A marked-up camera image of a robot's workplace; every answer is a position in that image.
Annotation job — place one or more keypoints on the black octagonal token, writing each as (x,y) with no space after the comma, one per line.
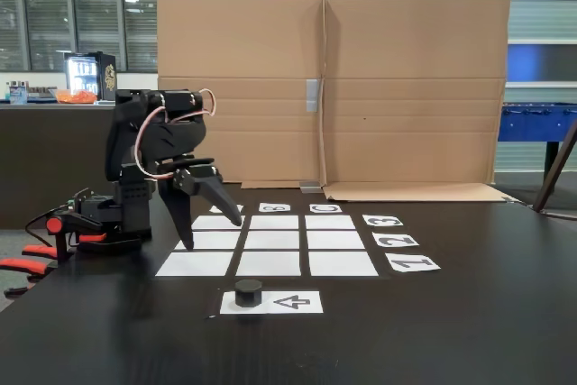
(248,295)

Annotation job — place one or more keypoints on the white nine-square grid sheet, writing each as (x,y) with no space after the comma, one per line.
(270,263)

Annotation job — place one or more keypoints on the paper sheet letter A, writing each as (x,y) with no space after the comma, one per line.
(216,210)

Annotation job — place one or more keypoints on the paper sheet letter B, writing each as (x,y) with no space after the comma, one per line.
(275,208)

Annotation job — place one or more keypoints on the grey tape strip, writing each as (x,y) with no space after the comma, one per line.
(313,95)
(311,187)

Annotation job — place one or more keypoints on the black mini fridge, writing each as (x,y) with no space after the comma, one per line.
(92,76)

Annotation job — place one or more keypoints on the bowl of orange snacks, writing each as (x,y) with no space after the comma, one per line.
(74,96)

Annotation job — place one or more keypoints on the black red clamp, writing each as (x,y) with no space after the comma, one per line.
(24,264)
(67,227)

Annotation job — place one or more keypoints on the paper sheet letter C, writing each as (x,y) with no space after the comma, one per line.
(325,208)

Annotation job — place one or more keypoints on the brown cardboard panel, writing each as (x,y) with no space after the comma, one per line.
(414,87)
(261,42)

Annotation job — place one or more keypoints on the dark counter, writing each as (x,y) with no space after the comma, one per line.
(45,155)

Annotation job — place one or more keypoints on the white arrow paper sheet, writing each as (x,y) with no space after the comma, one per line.
(293,303)

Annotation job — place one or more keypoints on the blue white box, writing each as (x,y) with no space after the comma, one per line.
(15,93)

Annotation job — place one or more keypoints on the paper sheet number 3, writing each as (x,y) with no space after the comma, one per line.
(383,221)

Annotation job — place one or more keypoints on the paper sheet number 2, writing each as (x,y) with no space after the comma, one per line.
(396,240)

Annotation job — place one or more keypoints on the paper sheet number 1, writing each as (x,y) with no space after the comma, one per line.
(412,263)

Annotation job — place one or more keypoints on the blue foosball table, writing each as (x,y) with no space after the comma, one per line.
(536,123)

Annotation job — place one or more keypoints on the brown wooden stand leg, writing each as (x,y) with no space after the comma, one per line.
(554,168)

